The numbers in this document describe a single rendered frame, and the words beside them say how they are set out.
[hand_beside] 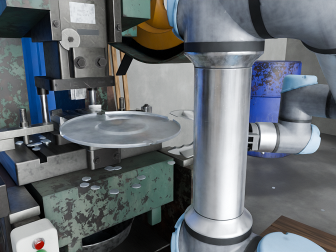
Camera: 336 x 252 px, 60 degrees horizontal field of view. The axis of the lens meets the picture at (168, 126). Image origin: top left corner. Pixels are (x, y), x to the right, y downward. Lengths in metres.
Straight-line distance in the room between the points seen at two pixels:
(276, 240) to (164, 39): 0.80
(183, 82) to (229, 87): 2.37
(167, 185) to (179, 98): 1.90
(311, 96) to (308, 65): 3.32
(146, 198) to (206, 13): 0.62
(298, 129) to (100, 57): 0.55
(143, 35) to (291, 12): 0.89
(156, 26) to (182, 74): 1.60
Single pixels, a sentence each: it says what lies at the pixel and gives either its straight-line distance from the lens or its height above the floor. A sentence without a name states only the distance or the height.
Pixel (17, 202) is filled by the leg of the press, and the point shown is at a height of 0.64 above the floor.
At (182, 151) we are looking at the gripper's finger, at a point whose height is 0.72.
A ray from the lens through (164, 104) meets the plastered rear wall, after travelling 2.65.
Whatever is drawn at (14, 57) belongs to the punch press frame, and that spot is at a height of 0.94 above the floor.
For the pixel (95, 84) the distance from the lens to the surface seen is 0.90.
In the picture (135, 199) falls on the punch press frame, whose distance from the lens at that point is 0.86.
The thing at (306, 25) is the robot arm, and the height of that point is 0.99.
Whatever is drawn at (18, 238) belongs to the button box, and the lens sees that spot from 0.64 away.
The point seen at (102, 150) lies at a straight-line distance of 0.83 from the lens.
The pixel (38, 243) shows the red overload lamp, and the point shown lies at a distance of 0.64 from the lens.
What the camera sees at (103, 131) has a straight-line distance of 0.68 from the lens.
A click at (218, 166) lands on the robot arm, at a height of 0.80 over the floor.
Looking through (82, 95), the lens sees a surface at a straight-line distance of 0.94.
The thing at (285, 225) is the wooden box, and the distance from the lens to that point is 1.20.
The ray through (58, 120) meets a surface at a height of 0.77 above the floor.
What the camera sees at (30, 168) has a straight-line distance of 0.80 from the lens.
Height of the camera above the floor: 0.96
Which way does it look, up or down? 14 degrees down
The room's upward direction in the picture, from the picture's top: straight up
